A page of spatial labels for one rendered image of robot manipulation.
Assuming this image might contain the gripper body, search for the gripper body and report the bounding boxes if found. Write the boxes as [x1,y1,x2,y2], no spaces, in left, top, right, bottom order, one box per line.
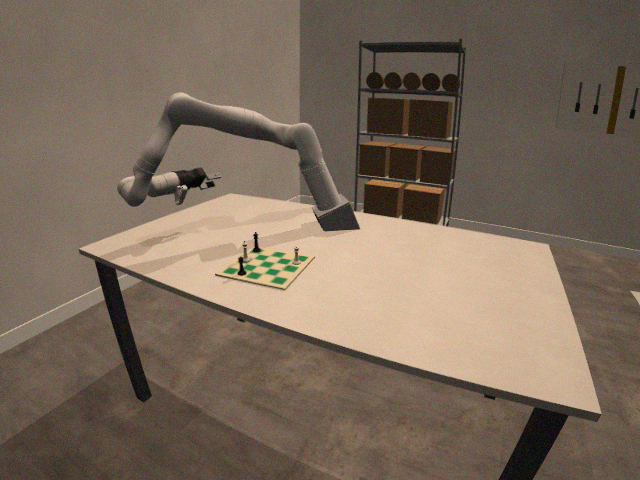
[162,168,206,205]

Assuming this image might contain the green and cream chessboard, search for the green and cream chessboard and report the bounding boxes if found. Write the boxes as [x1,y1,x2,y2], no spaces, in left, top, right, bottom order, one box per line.
[215,246,315,290]

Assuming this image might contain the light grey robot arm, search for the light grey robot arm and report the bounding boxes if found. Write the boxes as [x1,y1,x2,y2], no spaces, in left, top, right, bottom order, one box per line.
[117,93,341,211]

